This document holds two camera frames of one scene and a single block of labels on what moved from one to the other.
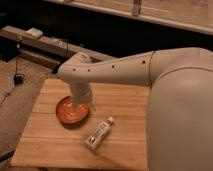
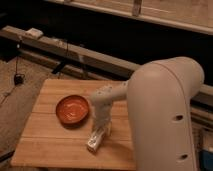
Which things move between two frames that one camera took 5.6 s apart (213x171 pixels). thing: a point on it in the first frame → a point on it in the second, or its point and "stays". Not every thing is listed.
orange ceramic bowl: [64, 111] stays
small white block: [35, 33] stays
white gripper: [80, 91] → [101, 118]
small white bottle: [98, 133] stays
